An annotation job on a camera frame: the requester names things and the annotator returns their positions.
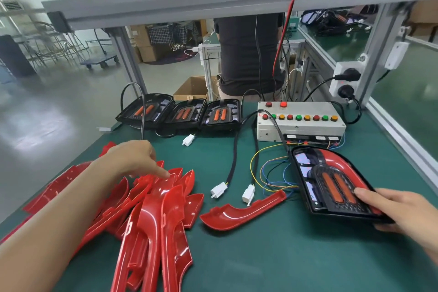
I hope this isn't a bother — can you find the person's right hand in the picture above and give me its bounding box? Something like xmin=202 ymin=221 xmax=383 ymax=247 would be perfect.
xmin=354 ymin=188 xmax=438 ymax=262

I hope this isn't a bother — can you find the black mesh basket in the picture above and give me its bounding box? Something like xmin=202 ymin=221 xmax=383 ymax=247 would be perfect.
xmin=147 ymin=21 xmax=196 ymax=46

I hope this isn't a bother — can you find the large cardboard box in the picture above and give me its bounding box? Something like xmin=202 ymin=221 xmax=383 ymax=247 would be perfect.
xmin=133 ymin=25 xmax=168 ymax=63

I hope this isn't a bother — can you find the person's left forearm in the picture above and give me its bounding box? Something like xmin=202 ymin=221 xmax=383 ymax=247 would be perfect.
xmin=0 ymin=162 xmax=120 ymax=292

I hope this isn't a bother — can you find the white switch box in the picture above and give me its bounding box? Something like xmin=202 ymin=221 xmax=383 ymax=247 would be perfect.
xmin=385 ymin=41 xmax=410 ymax=70

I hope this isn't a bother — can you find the pile of red lens covers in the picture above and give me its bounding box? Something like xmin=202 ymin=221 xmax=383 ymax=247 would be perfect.
xmin=0 ymin=141 xmax=288 ymax=292

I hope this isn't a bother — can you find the beige test button box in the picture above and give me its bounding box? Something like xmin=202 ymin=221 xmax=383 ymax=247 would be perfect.
xmin=256 ymin=100 xmax=348 ymax=144

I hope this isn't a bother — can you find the white power strip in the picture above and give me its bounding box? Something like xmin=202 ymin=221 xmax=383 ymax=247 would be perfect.
xmin=330 ymin=56 xmax=370 ymax=101

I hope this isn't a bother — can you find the black bin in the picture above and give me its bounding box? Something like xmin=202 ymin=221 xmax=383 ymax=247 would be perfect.
xmin=0 ymin=34 xmax=37 ymax=78

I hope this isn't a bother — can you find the white air conditioner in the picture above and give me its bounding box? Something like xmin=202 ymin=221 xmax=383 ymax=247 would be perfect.
xmin=0 ymin=1 xmax=25 ymax=12

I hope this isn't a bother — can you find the flat platform trolley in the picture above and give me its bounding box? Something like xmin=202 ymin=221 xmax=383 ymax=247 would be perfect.
xmin=78 ymin=28 xmax=120 ymax=70

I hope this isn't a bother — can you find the black tail light assembly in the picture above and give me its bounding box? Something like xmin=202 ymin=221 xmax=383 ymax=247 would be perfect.
xmin=287 ymin=146 xmax=396 ymax=224

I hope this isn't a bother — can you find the pile of black lamp housings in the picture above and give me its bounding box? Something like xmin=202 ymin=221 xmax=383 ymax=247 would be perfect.
xmin=99 ymin=82 xmax=257 ymax=207

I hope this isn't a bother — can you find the white metal stand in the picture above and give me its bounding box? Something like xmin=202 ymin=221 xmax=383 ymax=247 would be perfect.
xmin=198 ymin=42 xmax=223 ymax=94

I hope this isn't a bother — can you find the red power cable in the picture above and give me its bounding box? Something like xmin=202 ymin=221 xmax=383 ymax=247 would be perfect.
xmin=272 ymin=0 xmax=321 ymax=77

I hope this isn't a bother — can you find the group of metal chairs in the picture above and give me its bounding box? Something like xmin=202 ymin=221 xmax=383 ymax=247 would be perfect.
xmin=0 ymin=11 xmax=90 ymax=70

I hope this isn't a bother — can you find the low open cardboard carton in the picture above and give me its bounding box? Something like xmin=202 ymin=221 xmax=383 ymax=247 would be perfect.
xmin=174 ymin=75 xmax=220 ymax=101

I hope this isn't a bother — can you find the person's left hand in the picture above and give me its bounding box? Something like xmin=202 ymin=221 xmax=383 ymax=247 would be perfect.
xmin=99 ymin=140 xmax=171 ymax=183

